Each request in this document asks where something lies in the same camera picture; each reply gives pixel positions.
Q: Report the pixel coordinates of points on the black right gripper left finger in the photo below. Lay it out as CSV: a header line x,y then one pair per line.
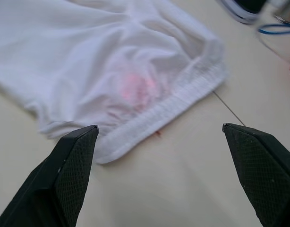
x,y
41,184

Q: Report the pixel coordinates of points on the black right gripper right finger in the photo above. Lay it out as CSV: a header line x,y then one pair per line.
x,y
265,170

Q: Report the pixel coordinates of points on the black and white sneaker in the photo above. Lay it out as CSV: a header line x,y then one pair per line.
x,y
244,9

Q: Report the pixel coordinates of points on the white cloth garment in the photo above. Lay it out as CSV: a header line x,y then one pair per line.
x,y
76,59

